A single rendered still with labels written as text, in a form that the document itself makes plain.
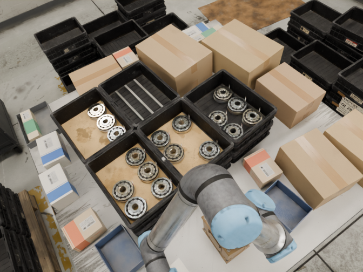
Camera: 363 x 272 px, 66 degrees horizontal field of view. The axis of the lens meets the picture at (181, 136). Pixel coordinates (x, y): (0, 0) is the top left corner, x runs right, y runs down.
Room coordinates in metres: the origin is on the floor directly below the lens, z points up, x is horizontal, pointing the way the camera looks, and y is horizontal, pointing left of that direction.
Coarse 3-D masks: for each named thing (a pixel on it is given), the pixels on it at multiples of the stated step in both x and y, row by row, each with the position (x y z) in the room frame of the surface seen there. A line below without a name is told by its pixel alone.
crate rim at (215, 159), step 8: (160, 112) 0.90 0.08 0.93; (208, 120) 0.80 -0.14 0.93; (216, 128) 0.74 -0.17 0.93; (144, 136) 0.77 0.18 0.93; (224, 136) 0.69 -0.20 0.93; (152, 144) 0.72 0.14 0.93; (232, 144) 0.64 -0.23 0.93; (160, 152) 0.66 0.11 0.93; (224, 152) 0.61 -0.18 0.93; (168, 160) 0.61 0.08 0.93; (216, 160) 0.58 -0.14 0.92; (176, 168) 0.57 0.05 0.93
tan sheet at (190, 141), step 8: (160, 128) 0.87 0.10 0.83; (168, 128) 0.86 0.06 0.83; (192, 128) 0.83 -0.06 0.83; (176, 136) 0.80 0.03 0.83; (184, 136) 0.80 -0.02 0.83; (192, 136) 0.79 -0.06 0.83; (200, 136) 0.78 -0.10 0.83; (184, 144) 0.75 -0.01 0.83; (192, 144) 0.74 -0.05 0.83; (200, 144) 0.73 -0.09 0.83; (184, 152) 0.70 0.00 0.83; (192, 152) 0.69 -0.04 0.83; (184, 160) 0.65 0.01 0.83; (192, 160) 0.65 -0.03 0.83; (200, 160) 0.64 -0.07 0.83; (184, 168) 0.61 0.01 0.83
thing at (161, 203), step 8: (128, 136) 0.79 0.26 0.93; (112, 144) 0.76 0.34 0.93; (104, 152) 0.72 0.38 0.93; (160, 160) 0.62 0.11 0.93; (88, 168) 0.65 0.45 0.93; (168, 168) 0.57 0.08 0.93; (176, 176) 0.53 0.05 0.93; (104, 192) 0.51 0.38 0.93; (176, 192) 0.46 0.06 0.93; (112, 200) 0.47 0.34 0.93; (168, 200) 0.43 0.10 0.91; (152, 208) 0.40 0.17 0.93; (120, 216) 0.39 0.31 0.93; (144, 216) 0.38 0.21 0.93; (128, 224) 0.36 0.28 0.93; (136, 224) 0.35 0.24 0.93
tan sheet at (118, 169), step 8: (136, 144) 0.80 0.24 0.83; (120, 160) 0.72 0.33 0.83; (152, 160) 0.68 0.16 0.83; (104, 168) 0.69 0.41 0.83; (112, 168) 0.68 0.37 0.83; (120, 168) 0.67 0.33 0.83; (128, 168) 0.66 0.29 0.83; (136, 168) 0.66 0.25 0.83; (104, 176) 0.64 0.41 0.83; (112, 176) 0.63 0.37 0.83; (120, 176) 0.63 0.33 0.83; (128, 176) 0.62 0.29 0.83; (136, 176) 0.61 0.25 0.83; (160, 176) 0.59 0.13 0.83; (104, 184) 0.60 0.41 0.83; (112, 184) 0.59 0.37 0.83; (136, 184) 0.57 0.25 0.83; (144, 184) 0.56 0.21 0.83; (136, 192) 0.53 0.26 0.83; (144, 192) 0.52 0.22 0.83; (152, 200) 0.48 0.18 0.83; (160, 200) 0.47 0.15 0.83; (120, 208) 0.46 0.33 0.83; (136, 208) 0.45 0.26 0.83
